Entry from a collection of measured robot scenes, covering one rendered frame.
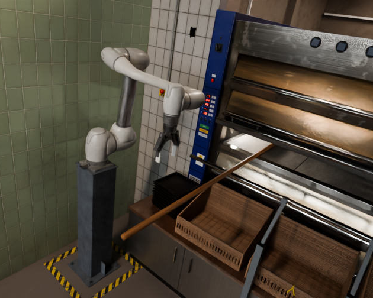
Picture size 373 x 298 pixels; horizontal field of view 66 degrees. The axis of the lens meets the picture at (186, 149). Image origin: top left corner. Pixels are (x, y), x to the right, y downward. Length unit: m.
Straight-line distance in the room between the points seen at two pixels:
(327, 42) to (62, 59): 1.72
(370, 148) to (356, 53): 0.56
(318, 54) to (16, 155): 2.08
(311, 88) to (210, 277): 1.44
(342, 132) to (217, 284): 1.30
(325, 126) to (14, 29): 1.99
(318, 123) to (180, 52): 1.21
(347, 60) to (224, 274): 1.54
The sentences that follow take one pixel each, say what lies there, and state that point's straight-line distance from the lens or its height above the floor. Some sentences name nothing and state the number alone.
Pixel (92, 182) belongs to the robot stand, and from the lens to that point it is 2.13.
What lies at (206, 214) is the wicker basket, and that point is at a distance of 2.49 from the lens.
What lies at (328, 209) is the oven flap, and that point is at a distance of 2.21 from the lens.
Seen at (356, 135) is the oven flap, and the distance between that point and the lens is 2.03.
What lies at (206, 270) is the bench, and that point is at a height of 0.48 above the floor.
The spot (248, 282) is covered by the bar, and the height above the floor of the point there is 0.66.
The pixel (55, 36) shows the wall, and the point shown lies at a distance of 2.22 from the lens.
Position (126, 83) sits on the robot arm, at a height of 1.61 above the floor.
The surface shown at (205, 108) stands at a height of 1.43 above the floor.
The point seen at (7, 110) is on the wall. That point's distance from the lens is 2.17.
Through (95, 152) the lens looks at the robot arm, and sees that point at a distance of 2.07.
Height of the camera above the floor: 2.04
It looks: 24 degrees down
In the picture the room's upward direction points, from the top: 9 degrees clockwise
